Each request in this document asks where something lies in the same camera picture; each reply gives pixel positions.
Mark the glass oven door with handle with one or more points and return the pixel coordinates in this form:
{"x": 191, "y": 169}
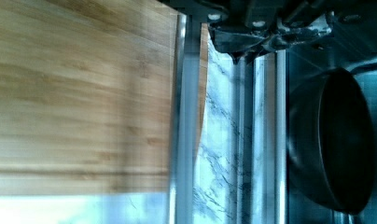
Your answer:
{"x": 236, "y": 173}

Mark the dark pan inside oven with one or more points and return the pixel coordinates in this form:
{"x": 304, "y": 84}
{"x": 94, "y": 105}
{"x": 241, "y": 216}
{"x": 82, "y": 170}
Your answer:
{"x": 331, "y": 146}

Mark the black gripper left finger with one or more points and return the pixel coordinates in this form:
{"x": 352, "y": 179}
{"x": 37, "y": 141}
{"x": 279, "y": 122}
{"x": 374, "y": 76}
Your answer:
{"x": 237, "y": 41}

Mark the bamboo cutting board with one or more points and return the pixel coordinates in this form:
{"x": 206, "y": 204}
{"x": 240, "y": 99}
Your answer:
{"x": 85, "y": 96}

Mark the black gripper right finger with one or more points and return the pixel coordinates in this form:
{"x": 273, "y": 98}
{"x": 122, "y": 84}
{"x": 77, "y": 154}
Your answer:
{"x": 283, "y": 37}

